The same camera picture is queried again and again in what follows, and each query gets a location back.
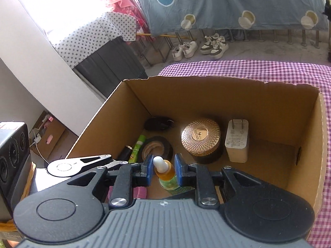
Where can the pink tube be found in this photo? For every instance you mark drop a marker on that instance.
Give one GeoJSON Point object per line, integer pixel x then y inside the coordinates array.
{"type": "Point", "coordinates": [49, 139]}

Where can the black flashlight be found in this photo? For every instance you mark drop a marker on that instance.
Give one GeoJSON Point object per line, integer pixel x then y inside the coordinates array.
{"type": "Point", "coordinates": [125, 155]}

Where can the black cloth item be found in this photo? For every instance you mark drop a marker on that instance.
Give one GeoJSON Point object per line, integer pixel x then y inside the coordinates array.
{"type": "Point", "coordinates": [328, 10]}

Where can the white and grey sneaker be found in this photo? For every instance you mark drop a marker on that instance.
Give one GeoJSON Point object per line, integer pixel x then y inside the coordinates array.
{"type": "Point", "coordinates": [219, 49]}
{"type": "Point", "coordinates": [208, 46]}

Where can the brown cardboard box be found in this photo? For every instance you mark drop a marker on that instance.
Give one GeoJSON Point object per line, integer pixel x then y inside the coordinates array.
{"type": "Point", "coordinates": [206, 98]}

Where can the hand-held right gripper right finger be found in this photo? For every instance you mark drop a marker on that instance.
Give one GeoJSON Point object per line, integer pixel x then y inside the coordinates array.
{"type": "Point", "coordinates": [179, 170]}

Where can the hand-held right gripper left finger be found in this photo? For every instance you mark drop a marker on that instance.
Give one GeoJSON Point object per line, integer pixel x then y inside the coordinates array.
{"type": "Point", "coordinates": [148, 170]}

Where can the gold lidded jar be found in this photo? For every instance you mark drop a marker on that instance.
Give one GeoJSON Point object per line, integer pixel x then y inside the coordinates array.
{"type": "Point", "coordinates": [200, 134]}

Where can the blue blanket with circles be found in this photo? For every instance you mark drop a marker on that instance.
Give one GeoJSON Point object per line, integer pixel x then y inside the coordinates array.
{"type": "Point", "coordinates": [206, 7]}

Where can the white star printed cloth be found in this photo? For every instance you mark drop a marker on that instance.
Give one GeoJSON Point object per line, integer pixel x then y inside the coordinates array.
{"type": "Point", "coordinates": [85, 38]}

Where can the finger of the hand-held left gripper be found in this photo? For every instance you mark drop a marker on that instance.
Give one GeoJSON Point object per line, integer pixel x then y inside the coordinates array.
{"type": "Point", "coordinates": [103, 160]}

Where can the yellow pole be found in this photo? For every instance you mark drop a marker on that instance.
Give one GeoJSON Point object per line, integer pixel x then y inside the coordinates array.
{"type": "Point", "coordinates": [155, 34]}

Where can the pink plastic lid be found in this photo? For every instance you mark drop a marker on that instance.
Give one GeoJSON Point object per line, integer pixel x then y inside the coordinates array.
{"type": "Point", "coordinates": [141, 193]}

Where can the green dropper bottle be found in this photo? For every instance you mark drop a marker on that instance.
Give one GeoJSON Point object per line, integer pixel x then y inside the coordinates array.
{"type": "Point", "coordinates": [165, 175]}

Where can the dark cabinet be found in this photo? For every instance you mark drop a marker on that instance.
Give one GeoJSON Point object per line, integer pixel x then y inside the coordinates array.
{"type": "Point", "coordinates": [108, 64]}

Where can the green tube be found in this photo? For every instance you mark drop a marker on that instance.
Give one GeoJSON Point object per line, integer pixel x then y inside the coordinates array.
{"type": "Point", "coordinates": [137, 149]}

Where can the black car key fob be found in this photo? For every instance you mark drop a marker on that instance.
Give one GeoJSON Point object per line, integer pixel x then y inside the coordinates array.
{"type": "Point", "coordinates": [155, 124]}

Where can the white charger plug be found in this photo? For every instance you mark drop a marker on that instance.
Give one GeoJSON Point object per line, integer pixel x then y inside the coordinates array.
{"type": "Point", "coordinates": [236, 144]}

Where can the purple checked tablecloth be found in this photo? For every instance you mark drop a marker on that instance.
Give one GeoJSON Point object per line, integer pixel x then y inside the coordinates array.
{"type": "Point", "coordinates": [232, 68]}

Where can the small cardboard box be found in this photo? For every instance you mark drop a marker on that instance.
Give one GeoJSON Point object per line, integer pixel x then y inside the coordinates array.
{"type": "Point", "coordinates": [55, 137]}

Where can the pink hanging clothing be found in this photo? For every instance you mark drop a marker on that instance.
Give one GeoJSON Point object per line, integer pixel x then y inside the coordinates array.
{"type": "Point", "coordinates": [121, 0]}

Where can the black tape roll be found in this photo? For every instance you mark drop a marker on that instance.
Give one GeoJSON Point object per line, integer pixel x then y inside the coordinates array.
{"type": "Point", "coordinates": [165, 148]}

